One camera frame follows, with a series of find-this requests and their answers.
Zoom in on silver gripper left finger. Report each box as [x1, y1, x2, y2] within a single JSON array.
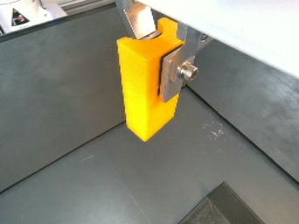
[[116, 0, 160, 40]]

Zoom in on yellow arch block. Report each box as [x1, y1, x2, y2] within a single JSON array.
[[116, 17, 182, 142]]

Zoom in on black curved stand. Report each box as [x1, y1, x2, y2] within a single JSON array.
[[177, 182, 265, 224]]

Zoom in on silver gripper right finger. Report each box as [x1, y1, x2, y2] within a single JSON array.
[[158, 25, 212, 102]]

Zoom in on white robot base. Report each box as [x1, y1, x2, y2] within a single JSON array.
[[0, 0, 66, 36]]

